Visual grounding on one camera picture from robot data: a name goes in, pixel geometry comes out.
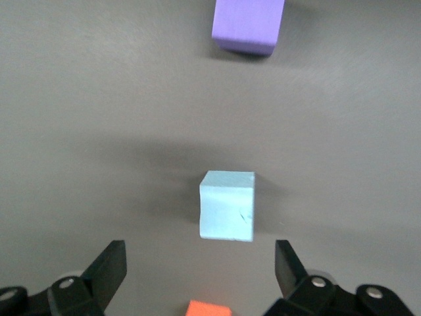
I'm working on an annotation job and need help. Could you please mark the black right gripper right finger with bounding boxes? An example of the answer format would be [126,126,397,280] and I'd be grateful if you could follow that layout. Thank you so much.
[262,239,416,316]

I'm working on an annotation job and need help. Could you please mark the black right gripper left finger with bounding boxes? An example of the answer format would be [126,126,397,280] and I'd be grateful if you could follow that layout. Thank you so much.
[0,240,128,316]

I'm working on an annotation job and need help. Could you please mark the light blue foam block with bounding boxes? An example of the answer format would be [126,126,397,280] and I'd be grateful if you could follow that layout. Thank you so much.
[199,170,256,243]

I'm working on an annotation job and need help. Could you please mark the orange foam block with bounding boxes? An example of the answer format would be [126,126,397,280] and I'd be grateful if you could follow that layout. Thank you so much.
[184,300,233,316]

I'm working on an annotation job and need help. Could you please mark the purple foam block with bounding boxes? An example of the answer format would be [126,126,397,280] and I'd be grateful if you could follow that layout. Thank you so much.
[211,0,286,57]

